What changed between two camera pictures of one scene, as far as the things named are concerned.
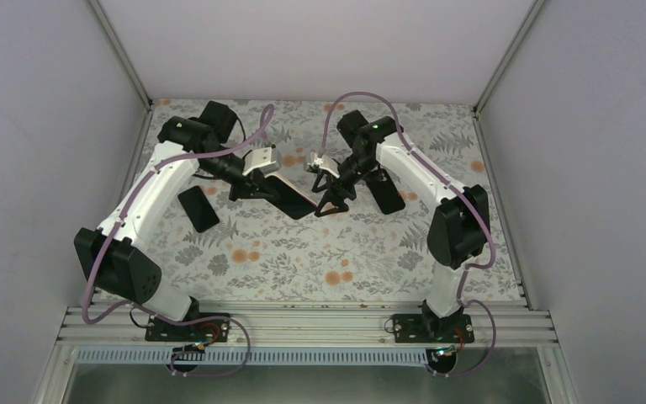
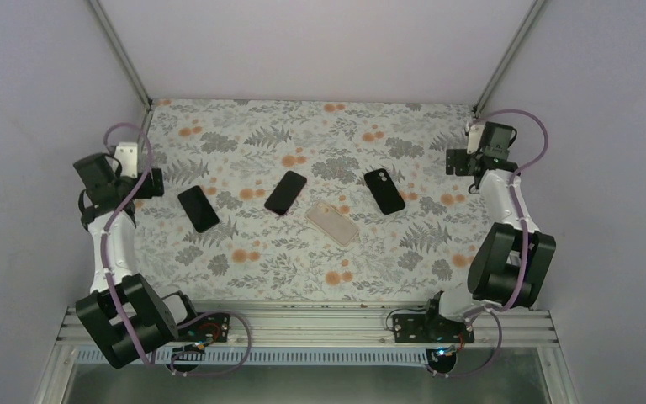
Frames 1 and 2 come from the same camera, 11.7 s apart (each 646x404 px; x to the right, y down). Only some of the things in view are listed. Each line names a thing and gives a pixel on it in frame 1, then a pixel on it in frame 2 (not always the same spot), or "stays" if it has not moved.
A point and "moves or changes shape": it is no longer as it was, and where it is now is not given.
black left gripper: [246, 189] to [146, 192]
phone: [289, 199] moves or changes shape
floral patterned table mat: [292, 206] stays
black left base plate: [214, 331] stays
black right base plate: [415, 328] stays
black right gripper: [331, 195] to [456, 158]
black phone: [198, 209] stays
